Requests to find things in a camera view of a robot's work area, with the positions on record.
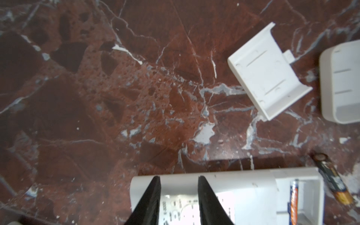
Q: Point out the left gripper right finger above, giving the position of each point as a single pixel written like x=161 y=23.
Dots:
x=211 y=211

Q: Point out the black gold loose battery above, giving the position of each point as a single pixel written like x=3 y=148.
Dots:
x=334 y=181

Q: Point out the white remote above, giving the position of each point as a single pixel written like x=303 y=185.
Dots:
x=257 y=197

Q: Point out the orange battery in remote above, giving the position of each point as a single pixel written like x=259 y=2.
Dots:
x=293 y=204

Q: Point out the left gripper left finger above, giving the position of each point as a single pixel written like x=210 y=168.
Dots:
x=147 y=210

